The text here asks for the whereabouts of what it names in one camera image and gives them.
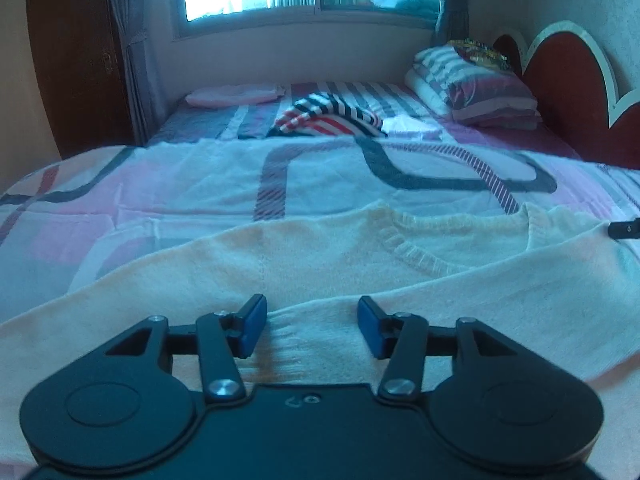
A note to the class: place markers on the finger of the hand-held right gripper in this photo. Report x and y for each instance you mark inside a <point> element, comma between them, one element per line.
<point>626,230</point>

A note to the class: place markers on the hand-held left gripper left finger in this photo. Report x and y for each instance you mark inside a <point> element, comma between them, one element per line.
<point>252,325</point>

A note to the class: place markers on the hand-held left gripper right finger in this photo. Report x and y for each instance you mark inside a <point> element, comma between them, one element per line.
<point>371,325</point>

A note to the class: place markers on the cream knit sweater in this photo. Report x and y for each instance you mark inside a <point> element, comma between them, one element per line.
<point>350,260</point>

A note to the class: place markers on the pink white patterned duvet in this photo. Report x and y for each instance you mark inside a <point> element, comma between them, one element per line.
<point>175,185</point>

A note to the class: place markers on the red white-edged headboard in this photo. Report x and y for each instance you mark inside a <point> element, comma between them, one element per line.
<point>565,75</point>

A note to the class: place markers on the striped purple pillow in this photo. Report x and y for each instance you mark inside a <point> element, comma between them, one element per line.
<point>480,90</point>

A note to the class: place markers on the small white folded cloth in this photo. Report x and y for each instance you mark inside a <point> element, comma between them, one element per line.
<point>415,127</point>

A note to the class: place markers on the striped purple bed sheet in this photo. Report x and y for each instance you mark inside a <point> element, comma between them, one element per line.
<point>210,122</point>

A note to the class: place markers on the red navy striped garment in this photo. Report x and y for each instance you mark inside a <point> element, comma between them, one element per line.
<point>325,117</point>

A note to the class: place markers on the gold patterned cushion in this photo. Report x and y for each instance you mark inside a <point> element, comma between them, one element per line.
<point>480,52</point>

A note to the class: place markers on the pink folded cloth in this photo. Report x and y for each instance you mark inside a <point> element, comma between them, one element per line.
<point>230,95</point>

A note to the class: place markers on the white striped pillow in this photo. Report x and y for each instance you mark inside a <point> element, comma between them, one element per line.
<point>425,90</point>

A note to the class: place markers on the grey curtain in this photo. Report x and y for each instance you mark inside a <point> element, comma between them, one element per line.
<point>135,50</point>
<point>452,0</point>

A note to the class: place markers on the pale blue cloth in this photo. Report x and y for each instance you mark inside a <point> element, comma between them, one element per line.
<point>407,2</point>

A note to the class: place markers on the brown wooden wardrobe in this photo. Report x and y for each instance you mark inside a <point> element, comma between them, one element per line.
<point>75,60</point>

